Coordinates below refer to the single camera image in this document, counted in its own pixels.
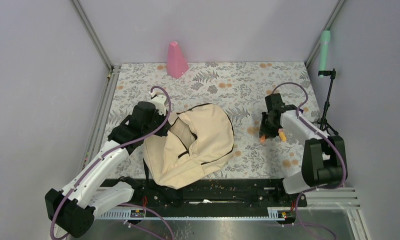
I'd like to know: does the yellow highlighter pen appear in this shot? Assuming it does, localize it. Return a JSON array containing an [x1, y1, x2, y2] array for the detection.
[[278, 128, 287, 142]]

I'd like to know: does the beige canvas backpack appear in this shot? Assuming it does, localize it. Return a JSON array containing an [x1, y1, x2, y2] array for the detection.
[[143, 103, 235, 190]]

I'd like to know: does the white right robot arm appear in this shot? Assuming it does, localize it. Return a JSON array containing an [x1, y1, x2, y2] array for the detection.
[[259, 93, 347, 206]]

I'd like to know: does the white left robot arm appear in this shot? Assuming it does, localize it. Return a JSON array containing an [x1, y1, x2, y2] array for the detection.
[[45, 98, 171, 240]]

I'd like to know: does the black tripod stand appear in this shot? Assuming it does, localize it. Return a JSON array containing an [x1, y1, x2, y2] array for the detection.
[[318, 68, 339, 136]]

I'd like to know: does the pink cone block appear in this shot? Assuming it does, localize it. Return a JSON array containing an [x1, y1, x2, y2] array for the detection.
[[167, 41, 189, 79]]

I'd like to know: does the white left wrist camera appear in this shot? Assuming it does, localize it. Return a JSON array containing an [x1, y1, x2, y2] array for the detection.
[[150, 93, 168, 116]]

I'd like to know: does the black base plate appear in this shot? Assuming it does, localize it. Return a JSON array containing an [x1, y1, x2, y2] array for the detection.
[[104, 177, 299, 208]]

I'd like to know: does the aluminium cable duct rail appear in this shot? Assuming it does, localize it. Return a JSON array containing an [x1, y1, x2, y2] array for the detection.
[[96, 207, 295, 221]]

